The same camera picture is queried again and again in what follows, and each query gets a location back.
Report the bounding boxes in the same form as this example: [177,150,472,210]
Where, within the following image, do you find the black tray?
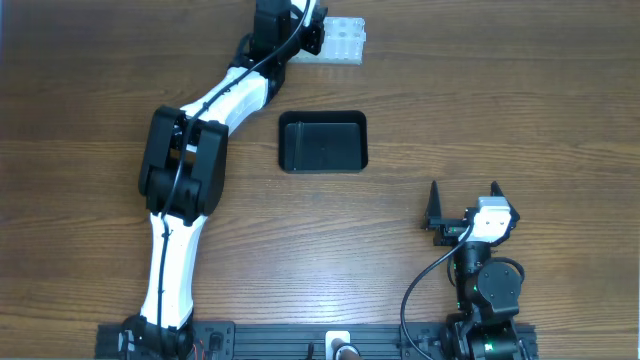
[277,110,370,175]

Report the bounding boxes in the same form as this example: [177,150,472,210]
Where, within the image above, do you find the white test tube rack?
[288,16,368,66]

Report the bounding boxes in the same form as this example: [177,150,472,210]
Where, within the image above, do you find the mounting rail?
[94,321,539,360]

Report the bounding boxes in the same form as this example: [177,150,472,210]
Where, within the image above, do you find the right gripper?
[424,180,522,248]

